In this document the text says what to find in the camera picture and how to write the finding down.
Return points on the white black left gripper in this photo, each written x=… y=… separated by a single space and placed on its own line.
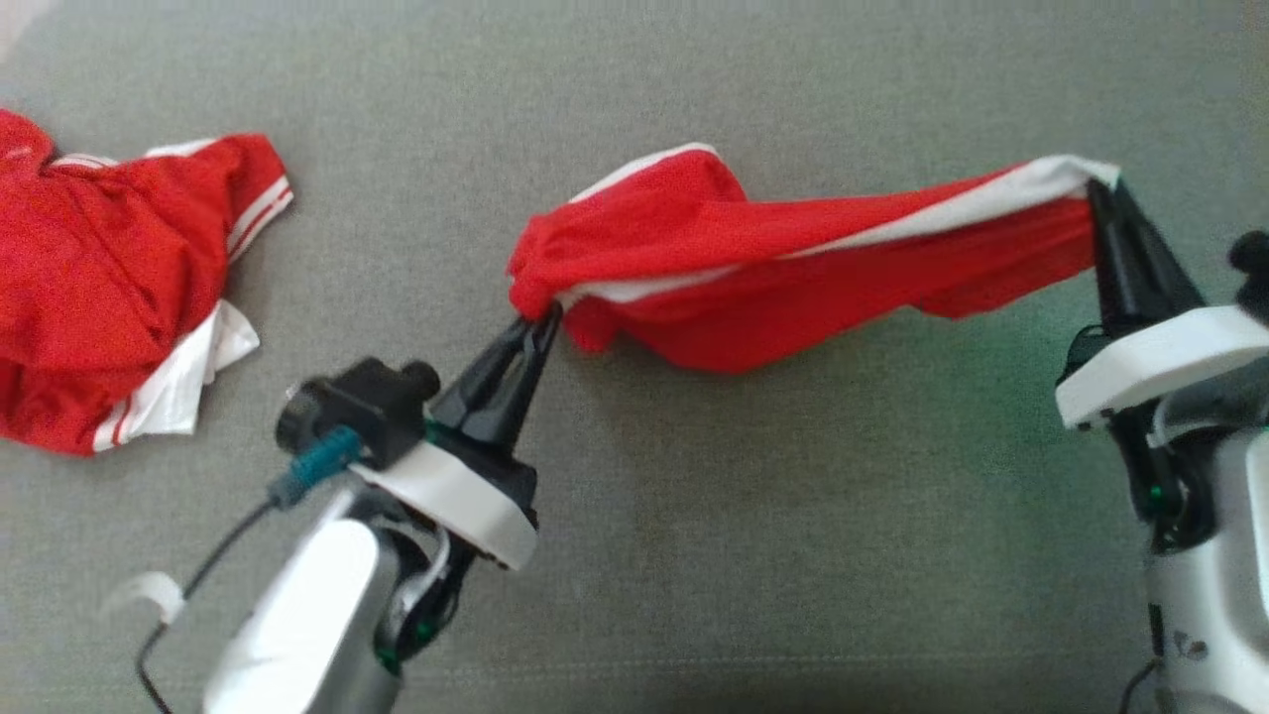
x=466 y=496

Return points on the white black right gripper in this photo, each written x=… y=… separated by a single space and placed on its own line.
x=1160 y=362

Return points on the red shorts with white trim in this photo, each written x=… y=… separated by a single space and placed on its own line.
x=744 y=297

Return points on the red white basketball jersey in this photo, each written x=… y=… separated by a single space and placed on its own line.
x=99 y=288

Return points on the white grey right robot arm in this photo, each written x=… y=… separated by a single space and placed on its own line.
x=1219 y=585

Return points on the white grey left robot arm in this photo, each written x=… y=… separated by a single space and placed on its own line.
x=307 y=615

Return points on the large grey sofa chaise cushion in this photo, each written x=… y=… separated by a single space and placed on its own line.
x=694 y=545

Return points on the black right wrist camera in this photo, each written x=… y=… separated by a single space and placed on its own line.
x=1254 y=258

